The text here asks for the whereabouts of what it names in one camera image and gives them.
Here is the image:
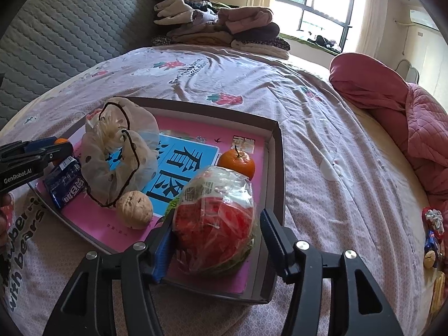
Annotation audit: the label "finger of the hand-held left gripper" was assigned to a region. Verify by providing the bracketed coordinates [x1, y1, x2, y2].
[0, 136, 58, 158]
[21, 143, 75, 167]

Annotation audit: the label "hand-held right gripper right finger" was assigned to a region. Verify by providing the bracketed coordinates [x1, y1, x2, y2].
[259, 209, 405, 336]

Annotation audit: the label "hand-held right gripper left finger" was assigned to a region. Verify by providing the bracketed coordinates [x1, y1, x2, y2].
[42, 213, 176, 336]

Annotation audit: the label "blue cookie packet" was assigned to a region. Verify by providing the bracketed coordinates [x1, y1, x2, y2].
[44, 156, 88, 210]

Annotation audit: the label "shallow grey cardboard box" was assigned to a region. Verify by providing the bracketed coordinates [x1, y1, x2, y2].
[28, 96, 285, 305]

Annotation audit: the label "walnut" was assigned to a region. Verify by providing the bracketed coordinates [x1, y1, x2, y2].
[116, 191, 154, 230]

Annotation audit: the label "sheer cream hair scrunchie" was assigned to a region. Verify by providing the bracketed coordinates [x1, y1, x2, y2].
[80, 97, 160, 208]

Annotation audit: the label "small red white toy egg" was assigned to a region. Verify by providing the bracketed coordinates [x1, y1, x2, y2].
[173, 165, 255, 276]

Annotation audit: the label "small orange with stem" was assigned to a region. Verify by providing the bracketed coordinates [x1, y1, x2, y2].
[217, 146, 256, 181]

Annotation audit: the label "printed strawberry bedsheet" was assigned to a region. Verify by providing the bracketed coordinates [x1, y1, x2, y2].
[0, 45, 435, 336]

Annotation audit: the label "grey quilted headboard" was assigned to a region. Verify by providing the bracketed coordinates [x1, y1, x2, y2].
[0, 0, 165, 130]

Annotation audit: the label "small colourful doll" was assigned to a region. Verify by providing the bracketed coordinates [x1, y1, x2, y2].
[422, 207, 446, 270]

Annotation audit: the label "yellow packet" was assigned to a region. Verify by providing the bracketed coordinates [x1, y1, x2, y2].
[430, 272, 447, 314]

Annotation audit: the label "pink quilt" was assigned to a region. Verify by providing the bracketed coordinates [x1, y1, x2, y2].
[329, 52, 448, 218]

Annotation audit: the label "green windowsill cloth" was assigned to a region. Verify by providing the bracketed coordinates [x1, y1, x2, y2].
[280, 32, 337, 55]

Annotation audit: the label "dark clothes on windowsill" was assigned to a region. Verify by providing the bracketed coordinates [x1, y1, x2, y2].
[306, 34, 342, 51]

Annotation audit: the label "pile of folded clothes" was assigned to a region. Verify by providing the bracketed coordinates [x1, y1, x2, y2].
[151, 0, 291, 60]

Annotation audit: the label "white chair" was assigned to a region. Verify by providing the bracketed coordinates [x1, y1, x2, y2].
[395, 59, 421, 85]

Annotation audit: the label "window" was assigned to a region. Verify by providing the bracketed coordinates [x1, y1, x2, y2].
[275, 0, 354, 51]

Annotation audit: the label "white air conditioner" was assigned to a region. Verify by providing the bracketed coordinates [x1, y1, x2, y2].
[409, 9, 440, 30]

